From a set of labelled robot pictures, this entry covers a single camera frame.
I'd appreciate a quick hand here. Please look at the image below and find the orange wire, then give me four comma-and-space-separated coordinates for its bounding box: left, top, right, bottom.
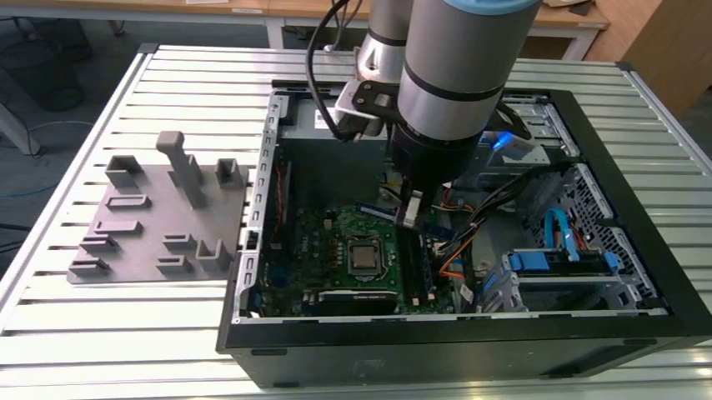
436, 239, 476, 280

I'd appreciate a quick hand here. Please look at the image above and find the blue disk carrier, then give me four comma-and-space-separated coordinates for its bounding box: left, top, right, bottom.
478, 268, 522, 312
506, 248, 619, 277

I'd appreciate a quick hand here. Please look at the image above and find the black camera cable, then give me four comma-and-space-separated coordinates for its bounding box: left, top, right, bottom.
304, 0, 356, 145

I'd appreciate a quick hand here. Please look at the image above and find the black RAM slot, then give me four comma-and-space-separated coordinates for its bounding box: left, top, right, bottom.
395, 227, 417, 306

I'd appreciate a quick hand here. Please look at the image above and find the wooden desk white frame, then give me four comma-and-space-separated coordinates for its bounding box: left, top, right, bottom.
0, 0, 611, 63

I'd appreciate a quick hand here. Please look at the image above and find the grey parts rack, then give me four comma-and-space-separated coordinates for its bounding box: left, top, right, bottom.
65, 130, 251, 287

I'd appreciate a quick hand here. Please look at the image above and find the grey power supply unit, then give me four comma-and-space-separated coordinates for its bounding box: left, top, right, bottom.
276, 99, 389, 205

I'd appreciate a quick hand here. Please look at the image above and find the black graphics card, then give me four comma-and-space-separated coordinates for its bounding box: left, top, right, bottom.
316, 289, 400, 317

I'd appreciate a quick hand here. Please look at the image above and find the black PC case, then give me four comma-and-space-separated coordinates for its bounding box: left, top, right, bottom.
214, 79, 712, 391

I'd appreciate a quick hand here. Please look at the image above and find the silver disk bay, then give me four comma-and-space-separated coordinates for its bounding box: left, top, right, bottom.
476, 96, 582, 191
475, 247, 657, 313

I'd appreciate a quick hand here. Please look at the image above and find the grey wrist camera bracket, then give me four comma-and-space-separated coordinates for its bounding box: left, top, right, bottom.
332, 78, 401, 145

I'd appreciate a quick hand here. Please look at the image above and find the green motherboard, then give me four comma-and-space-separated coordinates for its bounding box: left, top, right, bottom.
260, 203, 462, 318

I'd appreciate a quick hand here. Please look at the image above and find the silver CPU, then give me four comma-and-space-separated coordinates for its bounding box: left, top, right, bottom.
349, 244, 380, 268

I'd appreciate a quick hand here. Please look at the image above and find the wooden cabinet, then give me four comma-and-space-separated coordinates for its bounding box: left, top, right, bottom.
586, 0, 712, 122

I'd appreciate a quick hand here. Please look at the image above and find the RAM stick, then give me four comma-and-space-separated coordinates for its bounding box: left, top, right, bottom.
353, 201, 455, 242
415, 231, 435, 299

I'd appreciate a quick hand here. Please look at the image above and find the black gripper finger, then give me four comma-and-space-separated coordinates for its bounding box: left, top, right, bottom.
395, 179, 428, 230

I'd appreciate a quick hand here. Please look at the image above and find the blue flat data cable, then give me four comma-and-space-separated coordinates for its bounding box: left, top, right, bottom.
542, 207, 582, 263

